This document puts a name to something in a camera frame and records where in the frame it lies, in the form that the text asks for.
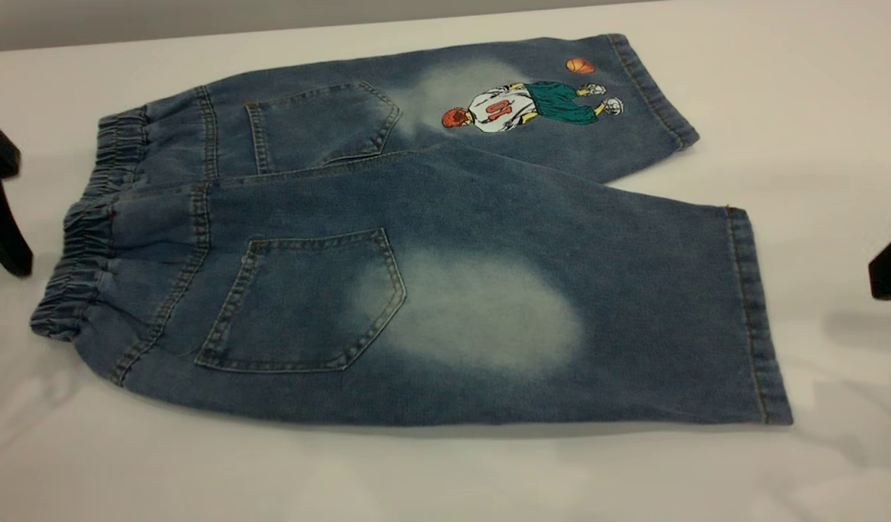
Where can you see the blue denim jeans with print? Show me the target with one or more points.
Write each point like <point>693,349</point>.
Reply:
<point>452,217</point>

